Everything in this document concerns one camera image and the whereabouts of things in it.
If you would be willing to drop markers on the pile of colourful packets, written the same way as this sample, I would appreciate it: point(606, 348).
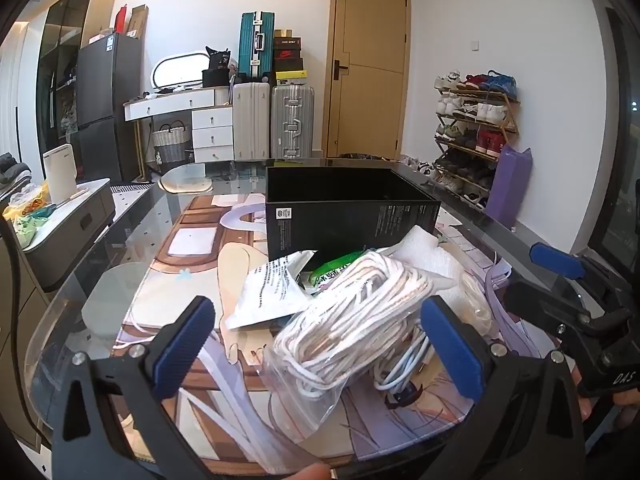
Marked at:
point(27, 215)

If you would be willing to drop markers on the person's left hand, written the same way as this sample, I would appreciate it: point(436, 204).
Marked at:
point(305, 472)

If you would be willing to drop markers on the brown cardboard box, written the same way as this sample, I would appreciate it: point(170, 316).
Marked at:
point(139, 22)

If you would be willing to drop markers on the group of shoes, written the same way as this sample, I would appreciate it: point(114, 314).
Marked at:
point(475, 110)

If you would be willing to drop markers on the white foam sheet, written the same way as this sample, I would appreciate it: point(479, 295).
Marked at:
point(425, 255)

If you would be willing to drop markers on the wooden door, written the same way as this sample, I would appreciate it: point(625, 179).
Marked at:
point(370, 110)

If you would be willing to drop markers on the white printed plastic bag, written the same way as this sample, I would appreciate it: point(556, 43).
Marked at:
point(265, 295)

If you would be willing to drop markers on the white suitcase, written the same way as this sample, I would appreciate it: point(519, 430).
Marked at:
point(250, 120)

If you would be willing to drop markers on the person's right hand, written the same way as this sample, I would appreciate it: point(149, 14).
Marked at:
point(627, 401)

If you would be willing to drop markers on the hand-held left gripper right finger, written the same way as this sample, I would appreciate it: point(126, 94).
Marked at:
point(450, 345)

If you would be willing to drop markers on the black shoe box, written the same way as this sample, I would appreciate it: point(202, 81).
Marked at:
point(289, 65)
point(287, 42)

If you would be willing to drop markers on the teal suitcase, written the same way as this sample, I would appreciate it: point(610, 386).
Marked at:
point(250, 50)

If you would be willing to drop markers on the tall dark cabinet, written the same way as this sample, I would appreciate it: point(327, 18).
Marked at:
point(65, 25)

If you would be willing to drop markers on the silver suitcase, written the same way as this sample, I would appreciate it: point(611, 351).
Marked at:
point(292, 120)

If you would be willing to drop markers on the white appliance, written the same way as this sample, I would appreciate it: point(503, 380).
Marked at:
point(59, 175)

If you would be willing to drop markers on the wicker basket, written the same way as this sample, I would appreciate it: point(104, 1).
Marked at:
point(171, 145)

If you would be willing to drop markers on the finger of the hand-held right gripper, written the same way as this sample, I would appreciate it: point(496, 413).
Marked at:
point(557, 260)
point(540, 302)

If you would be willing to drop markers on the white dressing table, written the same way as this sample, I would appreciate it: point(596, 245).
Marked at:
point(212, 130)

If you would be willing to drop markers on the wooden shoe rack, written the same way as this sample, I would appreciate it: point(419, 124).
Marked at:
point(510, 110)

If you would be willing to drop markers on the grey side cabinet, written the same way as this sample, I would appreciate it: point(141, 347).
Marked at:
point(65, 240)

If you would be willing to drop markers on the purple bag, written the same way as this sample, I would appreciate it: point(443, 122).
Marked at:
point(507, 190)

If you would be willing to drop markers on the black bag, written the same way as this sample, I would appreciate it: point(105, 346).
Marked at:
point(215, 79)

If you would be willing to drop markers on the dark grey refrigerator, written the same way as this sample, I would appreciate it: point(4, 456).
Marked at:
point(107, 100)

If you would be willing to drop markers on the black cardboard box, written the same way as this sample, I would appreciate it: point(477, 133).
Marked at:
point(350, 220)

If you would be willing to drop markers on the red logo shoe box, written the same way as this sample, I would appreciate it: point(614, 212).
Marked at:
point(287, 53)

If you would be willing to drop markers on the green snack packet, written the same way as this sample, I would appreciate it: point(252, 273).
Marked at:
point(330, 272)

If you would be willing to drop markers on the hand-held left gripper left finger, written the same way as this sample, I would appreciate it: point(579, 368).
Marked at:
point(185, 345)

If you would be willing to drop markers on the printed desk mat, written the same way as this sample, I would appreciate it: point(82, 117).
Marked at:
point(200, 260)

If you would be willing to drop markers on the oval mirror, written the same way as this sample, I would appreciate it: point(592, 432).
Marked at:
point(180, 70)

